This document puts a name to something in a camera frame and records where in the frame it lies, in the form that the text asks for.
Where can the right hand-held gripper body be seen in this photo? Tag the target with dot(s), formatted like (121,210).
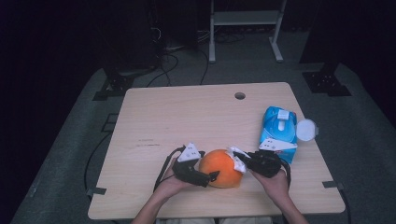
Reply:
(266,163)

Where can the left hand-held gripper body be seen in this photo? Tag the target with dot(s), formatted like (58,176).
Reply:
(188,172)

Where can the orange plush toy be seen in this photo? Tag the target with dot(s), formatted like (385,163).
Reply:
(221,169)

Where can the blue wet wipe pack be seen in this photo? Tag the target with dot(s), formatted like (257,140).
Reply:
(274,130)

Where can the person's left hand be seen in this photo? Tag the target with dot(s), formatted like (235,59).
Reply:
(168,188)

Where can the person's right hand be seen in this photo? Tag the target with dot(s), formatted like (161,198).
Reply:
(277,186)

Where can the grey tape strip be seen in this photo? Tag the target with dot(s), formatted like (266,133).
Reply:
(332,184)
(96,191)

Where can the black tape outline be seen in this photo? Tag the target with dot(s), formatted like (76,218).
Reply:
(109,130)

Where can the black stand base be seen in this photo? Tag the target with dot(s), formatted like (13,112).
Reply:
(325,82)
(116,85)

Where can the white metal stand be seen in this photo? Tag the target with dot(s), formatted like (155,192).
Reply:
(246,17)

